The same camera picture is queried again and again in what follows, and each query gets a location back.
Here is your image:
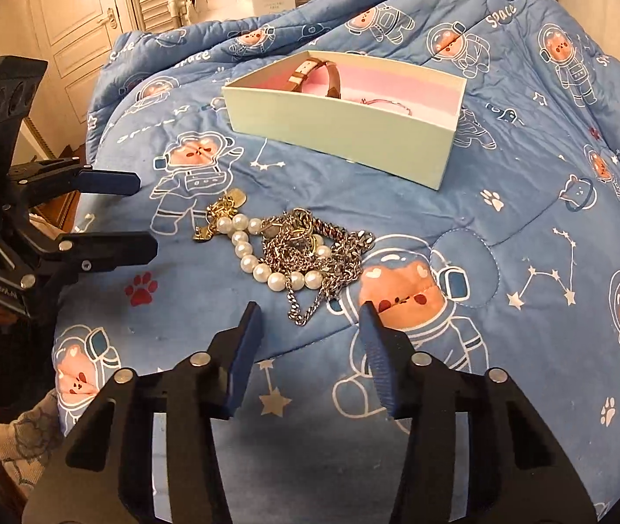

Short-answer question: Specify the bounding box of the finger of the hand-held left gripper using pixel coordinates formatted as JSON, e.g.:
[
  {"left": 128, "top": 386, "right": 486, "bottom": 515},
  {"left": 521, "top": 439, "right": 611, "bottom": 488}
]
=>
[
  {"left": 30, "top": 232, "right": 159, "bottom": 291},
  {"left": 7, "top": 157, "right": 142, "bottom": 201}
]

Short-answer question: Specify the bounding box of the brown strap wristwatch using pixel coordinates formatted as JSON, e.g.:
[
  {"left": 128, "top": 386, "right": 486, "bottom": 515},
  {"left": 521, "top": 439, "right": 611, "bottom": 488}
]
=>
[{"left": 288, "top": 57, "right": 343, "bottom": 100}]

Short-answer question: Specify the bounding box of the pale green box pink lining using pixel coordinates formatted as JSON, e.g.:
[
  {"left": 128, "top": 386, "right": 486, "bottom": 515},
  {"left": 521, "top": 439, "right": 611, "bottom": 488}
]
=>
[{"left": 221, "top": 50, "right": 468, "bottom": 192}]

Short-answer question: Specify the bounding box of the brown wooden furniture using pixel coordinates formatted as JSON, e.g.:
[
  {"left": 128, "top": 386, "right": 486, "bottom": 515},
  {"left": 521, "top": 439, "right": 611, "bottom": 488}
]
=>
[{"left": 30, "top": 145, "right": 80, "bottom": 228}]

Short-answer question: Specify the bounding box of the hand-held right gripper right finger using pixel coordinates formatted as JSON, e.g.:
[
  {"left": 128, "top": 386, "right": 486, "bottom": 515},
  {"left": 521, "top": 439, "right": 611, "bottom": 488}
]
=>
[{"left": 358, "top": 301, "right": 597, "bottom": 524}]

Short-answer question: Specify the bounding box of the gold charm bracelet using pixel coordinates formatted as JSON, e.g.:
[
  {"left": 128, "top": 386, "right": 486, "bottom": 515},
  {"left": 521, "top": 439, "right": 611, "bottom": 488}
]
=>
[{"left": 194, "top": 188, "right": 249, "bottom": 244}]

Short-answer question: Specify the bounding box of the silver chain necklace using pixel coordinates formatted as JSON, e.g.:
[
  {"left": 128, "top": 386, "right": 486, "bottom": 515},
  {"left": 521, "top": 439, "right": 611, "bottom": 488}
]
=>
[{"left": 260, "top": 207, "right": 377, "bottom": 327}]

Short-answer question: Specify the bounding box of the cream panelled door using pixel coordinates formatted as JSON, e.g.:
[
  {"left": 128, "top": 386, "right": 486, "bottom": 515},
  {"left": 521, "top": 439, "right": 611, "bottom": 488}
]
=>
[{"left": 20, "top": 0, "right": 125, "bottom": 126}]

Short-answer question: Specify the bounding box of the white pearl bracelet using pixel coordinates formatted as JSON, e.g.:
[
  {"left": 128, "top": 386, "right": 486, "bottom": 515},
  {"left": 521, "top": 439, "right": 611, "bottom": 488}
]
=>
[{"left": 217, "top": 213, "right": 333, "bottom": 293}]

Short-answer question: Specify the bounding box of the grey floral cloth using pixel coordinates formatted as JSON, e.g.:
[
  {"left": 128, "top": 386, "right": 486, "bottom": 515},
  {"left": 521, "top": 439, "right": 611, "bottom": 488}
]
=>
[{"left": 0, "top": 387, "right": 66, "bottom": 484}]

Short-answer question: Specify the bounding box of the thin rose gold bangle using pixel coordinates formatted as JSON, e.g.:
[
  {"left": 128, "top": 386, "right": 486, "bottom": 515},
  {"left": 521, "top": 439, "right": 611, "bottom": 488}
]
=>
[{"left": 356, "top": 97, "right": 414, "bottom": 115}]

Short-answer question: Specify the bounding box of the blue astronaut print blanket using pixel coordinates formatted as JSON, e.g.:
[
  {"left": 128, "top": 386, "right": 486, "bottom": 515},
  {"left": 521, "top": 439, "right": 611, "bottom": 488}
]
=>
[{"left": 50, "top": 0, "right": 620, "bottom": 524}]

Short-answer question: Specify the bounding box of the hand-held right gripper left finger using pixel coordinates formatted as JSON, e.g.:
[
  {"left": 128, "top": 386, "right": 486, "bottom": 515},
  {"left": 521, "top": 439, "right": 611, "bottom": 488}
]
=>
[{"left": 23, "top": 301, "right": 264, "bottom": 524}]

